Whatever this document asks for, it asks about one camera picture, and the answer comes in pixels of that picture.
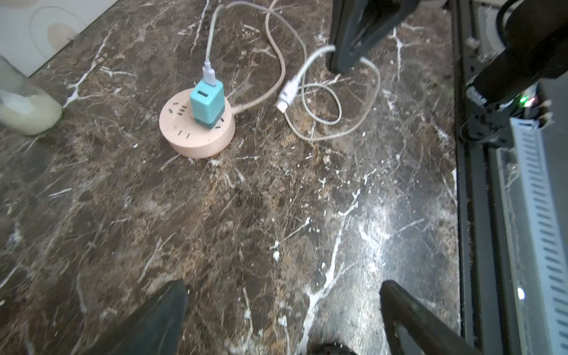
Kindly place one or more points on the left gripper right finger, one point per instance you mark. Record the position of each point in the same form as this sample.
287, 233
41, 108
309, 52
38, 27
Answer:
431, 336

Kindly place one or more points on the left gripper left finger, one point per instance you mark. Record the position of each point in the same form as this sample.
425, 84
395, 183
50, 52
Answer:
154, 328

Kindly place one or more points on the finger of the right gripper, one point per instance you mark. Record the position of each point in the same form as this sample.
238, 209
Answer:
358, 25

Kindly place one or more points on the teal USB wall charger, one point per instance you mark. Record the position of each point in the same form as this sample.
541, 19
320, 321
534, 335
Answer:
208, 103

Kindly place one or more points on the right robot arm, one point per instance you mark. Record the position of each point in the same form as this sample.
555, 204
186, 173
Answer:
534, 35

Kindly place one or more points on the pink round power strip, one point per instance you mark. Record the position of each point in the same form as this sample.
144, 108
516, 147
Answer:
187, 137

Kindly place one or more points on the glass bottle black pump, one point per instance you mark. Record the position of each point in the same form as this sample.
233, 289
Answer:
25, 107

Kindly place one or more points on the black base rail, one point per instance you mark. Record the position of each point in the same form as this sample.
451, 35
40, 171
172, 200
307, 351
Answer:
488, 313

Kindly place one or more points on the white slotted cable duct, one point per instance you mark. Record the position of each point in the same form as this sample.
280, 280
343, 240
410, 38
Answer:
546, 239

